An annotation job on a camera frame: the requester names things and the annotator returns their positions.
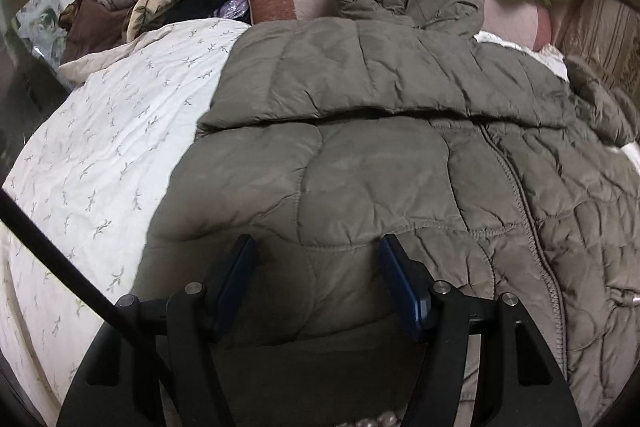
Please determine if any olive quilted puffer jacket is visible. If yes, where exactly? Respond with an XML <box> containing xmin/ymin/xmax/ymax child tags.
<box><xmin>134</xmin><ymin>0</ymin><xmax>639</xmax><ymax>426</ymax></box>

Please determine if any white leaf-print bed sheet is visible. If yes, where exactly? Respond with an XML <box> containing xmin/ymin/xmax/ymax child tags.
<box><xmin>1</xmin><ymin>17</ymin><xmax>245</xmax><ymax>425</ymax></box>

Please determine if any dark brown garment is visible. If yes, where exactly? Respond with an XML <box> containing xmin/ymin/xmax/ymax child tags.
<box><xmin>58</xmin><ymin>0</ymin><xmax>131</xmax><ymax>64</ymax></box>

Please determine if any striped beige side cushion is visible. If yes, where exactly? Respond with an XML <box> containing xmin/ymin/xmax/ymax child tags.
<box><xmin>560</xmin><ymin>0</ymin><xmax>639</xmax><ymax>105</ymax></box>

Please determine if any floral plastic bag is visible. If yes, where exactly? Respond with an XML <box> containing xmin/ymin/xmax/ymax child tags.
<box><xmin>12</xmin><ymin>0</ymin><xmax>66</xmax><ymax>69</ymax></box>

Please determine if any black cable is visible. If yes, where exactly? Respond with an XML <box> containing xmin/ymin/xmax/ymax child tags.
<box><xmin>0</xmin><ymin>188</ymin><xmax>147</xmax><ymax>348</ymax></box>

